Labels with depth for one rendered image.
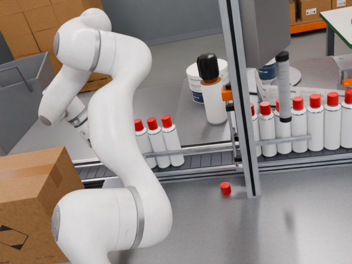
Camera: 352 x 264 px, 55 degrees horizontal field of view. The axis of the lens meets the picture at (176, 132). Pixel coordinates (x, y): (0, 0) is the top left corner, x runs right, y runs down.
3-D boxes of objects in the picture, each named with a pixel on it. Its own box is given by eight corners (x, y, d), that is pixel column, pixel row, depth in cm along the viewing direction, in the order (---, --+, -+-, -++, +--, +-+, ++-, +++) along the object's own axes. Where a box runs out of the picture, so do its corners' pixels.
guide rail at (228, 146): (310, 138, 112) (310, 134, 112) (311, 140, 111) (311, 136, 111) (27, 169, 135) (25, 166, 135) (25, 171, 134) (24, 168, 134)
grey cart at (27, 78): (23, 131, 391) (-20, 53, 342) (76, 116, 396) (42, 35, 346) (8, 177, 316) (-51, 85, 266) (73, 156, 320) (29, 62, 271)
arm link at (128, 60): (86, 256, 67) (159, 248, 75) (105, 250, 58) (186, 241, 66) (78, 45, 85) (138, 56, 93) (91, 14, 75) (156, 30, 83)
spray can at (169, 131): (185, 157, 130) (173, 112, 119) (184, 166, 126) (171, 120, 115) (172, 159, 131) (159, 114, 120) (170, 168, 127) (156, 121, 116)
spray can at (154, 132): (172, 160, 131) (159, 114, 120) (170, 168, 127) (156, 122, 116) (159, 161, 132) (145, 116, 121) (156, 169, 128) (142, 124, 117)
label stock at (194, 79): (231, 100, 160) (227, 72, 153) (189, 106, 165) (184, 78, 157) (231, 82, 177) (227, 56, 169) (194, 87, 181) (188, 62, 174)
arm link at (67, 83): (75, 80, 92) (53, 134, 115) (105, 52, 103) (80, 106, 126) (46, 61, 91) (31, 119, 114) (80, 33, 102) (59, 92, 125)
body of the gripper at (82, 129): (83, 121, 117) (103, 144, 122) (92, 106, 125) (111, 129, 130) (67, 130, 120) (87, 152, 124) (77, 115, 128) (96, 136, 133)
